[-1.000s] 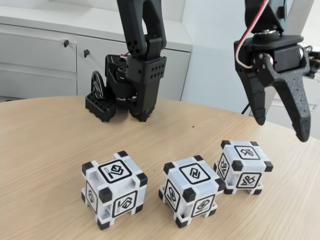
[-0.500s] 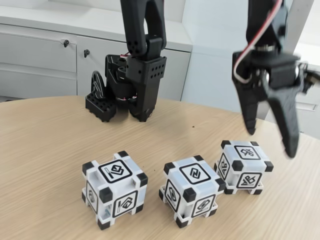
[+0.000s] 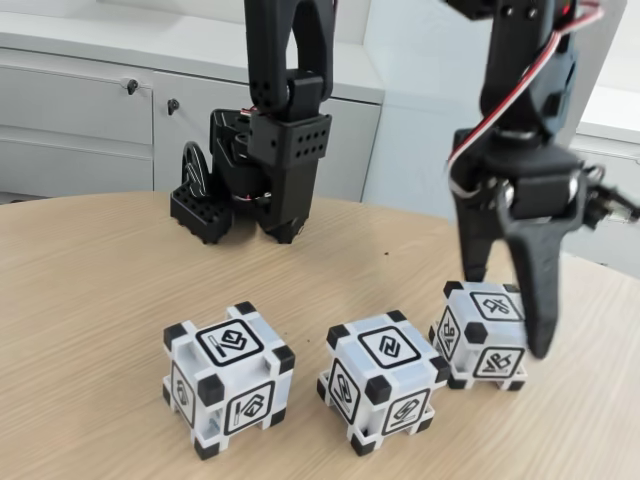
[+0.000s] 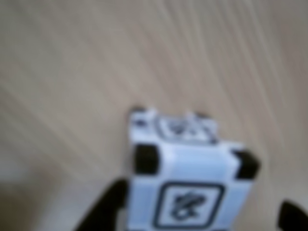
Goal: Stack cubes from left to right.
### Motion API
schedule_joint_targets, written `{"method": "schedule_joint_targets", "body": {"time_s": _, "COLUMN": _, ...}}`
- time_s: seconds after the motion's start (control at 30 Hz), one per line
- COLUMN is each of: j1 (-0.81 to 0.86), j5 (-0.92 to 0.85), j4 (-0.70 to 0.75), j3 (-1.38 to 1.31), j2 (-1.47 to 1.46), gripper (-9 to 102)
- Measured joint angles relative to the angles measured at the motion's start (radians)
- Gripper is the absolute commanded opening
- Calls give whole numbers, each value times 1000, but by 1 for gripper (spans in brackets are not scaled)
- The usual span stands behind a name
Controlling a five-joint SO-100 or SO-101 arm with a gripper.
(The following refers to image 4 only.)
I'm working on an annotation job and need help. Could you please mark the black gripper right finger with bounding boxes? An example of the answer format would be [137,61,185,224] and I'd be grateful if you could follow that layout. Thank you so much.
[278,199,308,231]

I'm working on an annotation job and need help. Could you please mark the speckled grey gripper left finger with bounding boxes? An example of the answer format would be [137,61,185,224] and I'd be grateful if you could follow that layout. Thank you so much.
[74,179,128,231]

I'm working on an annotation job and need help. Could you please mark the white cube letter-like symbol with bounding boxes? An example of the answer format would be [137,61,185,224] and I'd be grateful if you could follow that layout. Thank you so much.
[126,105,260,231]

